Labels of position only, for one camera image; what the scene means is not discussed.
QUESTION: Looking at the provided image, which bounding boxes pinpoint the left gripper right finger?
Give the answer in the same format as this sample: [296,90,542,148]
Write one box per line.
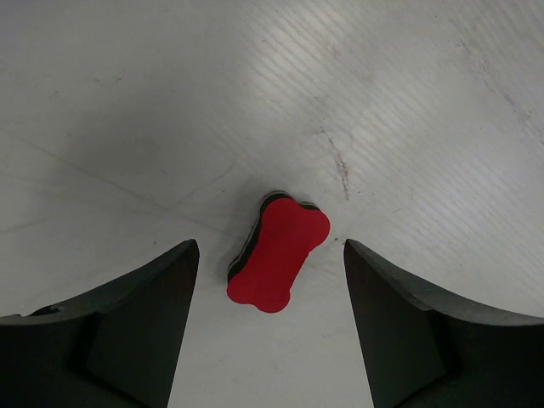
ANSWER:
[343,240,543,407]

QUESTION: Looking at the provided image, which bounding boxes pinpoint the red bone-shaped eraser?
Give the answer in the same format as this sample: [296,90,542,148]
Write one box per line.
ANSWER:
[226,190,331,314]

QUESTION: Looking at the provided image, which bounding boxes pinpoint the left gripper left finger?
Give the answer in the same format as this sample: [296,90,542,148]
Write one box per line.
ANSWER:
[1,240,200,407]

